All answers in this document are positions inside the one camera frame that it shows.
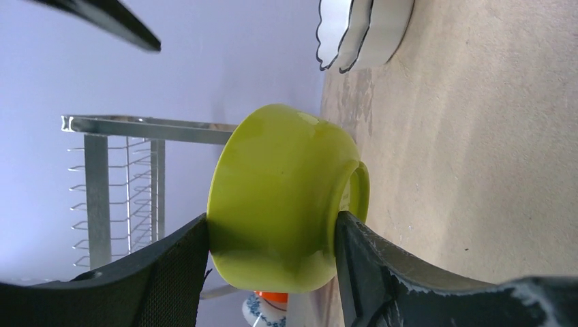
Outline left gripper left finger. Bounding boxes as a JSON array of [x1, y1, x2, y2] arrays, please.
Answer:
[[1, 215, 209, 326]]

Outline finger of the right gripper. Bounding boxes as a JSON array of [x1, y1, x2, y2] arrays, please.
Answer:
[[35, 0, 162, 52]]

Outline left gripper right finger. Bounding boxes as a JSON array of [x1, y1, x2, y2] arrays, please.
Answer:
[[335, 211, 577, 326]]

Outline lime green bowl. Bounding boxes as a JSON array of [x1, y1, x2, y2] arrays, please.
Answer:
[[207, 104, 370, 293]]

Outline white fluted bowl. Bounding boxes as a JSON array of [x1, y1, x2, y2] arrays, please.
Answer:
[[316, 0, 352, 71], [339, 0, 414, 74]]

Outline metal two-tier dish rack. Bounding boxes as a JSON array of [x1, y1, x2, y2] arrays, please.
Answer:
[[61, 114, 235, 270]]

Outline white blue floral bowl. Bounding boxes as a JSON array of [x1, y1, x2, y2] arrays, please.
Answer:
[[241, 293, 288, 327]]

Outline front red-orange bowl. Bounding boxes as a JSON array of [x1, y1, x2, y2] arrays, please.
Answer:
[[254, 291, 288, 304]]

